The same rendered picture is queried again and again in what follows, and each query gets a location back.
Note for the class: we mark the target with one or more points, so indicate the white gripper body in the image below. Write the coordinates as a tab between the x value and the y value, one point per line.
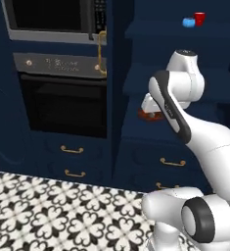
149	104

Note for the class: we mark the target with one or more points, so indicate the navy open cabinet with shelves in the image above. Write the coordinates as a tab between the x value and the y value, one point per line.
217	36

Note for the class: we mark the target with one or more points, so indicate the orange bowl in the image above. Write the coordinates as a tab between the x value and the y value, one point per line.
159	116

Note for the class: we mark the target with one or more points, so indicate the navy tall cabinet panel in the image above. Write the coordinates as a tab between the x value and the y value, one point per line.
5	98

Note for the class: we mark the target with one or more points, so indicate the black and silver microwave oven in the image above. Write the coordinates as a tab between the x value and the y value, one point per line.
48	16

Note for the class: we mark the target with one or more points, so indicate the navy drawer front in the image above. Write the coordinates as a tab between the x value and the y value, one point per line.
139	157
93	147
54	171
132	183

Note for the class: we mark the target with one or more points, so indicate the red cup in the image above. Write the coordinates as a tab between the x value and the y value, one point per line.
200	18

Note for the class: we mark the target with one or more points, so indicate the blue bowl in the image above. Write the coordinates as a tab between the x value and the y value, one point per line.
188	23

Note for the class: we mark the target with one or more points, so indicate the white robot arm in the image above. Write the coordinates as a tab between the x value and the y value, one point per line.
217	153

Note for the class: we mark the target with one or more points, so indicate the navy cabinet door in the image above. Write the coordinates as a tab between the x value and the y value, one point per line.
118	65

